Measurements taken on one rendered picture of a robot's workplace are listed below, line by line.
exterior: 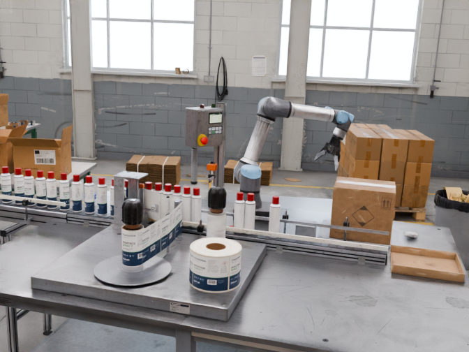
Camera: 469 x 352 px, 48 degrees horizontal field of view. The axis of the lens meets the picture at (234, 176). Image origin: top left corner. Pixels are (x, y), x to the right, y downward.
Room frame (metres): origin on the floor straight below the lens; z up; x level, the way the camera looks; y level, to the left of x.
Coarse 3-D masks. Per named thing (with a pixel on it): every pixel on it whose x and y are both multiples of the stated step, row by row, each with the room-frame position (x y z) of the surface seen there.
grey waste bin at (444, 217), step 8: (440, 208) 4.29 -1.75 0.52; (440, 216) 4.29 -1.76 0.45; (448, 216) 4.22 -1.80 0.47; (456, 216) 4.18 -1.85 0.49; (464, 216) 4.16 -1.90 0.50; (440, 224) 4.29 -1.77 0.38; (448, 224) 4.23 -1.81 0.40; (456, 224) 4.18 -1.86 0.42; (464, 224) 4.16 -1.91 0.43; (456, 232) 4.19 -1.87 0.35; (464, 232) 4.17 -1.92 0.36; (456, 240) 4.19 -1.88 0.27; (464, 240) 4.17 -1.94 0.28; (464, 248) 4.17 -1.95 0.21; (464, 256) 4.18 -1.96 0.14; (464, 264) 4.19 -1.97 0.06
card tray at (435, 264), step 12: (396, 252) 2.42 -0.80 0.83; (408, 252) 2.41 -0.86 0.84; (420, 252) 2.39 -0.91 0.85; (432, 252) 2.38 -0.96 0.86; (444, 252) 2.37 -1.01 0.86; (396, 264) 2.27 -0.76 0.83; (408, 264) 2.28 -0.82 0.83; (420, 264) 2.28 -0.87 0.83; (432, 264) 2.29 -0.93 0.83; (444, 264) 2.29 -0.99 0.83; (456, 264) 2.29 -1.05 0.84; (420, 276) 2.15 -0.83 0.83; (432, 276) 2.14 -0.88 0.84; (444, 276) 2.13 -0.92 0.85; (456, 276) 2.11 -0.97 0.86
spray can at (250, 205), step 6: (252, 198) 2.46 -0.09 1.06; (246, 204) 2.46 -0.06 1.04; (252, 204) 2.45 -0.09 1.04; (246, 210) 2.46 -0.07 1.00; (252, 210) 2.46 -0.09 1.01; (246, 216) 2.46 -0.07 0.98; (252, 216) 2.46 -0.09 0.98; (246, 222) 2.46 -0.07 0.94; (252, 222) 2.46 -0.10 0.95; (246, 228) 2.46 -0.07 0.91; (252, 228) 2.46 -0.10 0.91; (246, 234) 2.46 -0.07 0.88; (252, 234) 2.46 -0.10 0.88
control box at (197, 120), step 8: (192, 112) 2.56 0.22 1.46; (200, 112) 2.55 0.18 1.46; (208, 112) 2.58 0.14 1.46; (192, 120) 2.56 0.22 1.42; (200, 120) 2.55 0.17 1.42; (208, 120) 2.58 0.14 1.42; (192, 128) 2.56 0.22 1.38; (200, 128) 2.55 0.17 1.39; (192, 136) 2.56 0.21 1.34; (200, 136) 2.55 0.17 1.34; (208, 136) 2.58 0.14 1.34; (216, 136) 2.62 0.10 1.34; (192, 144) 2.56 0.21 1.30; (200, 144) 2.55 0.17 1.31; (208, 144) 2.58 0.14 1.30; (216, 144) 2.62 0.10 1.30
